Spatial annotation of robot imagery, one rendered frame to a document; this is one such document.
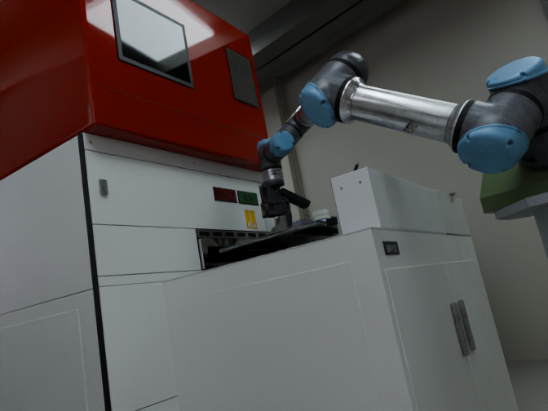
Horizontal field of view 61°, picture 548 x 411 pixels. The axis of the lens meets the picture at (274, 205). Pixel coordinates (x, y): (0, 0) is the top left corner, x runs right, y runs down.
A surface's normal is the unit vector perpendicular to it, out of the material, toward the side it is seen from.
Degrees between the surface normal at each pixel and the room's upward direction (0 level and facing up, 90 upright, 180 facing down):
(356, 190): 90
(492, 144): 137
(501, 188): 45
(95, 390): 90
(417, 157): 90
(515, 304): 90
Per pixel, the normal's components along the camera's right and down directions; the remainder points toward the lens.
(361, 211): -0.56, -0.07
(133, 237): 0.81, -0.26
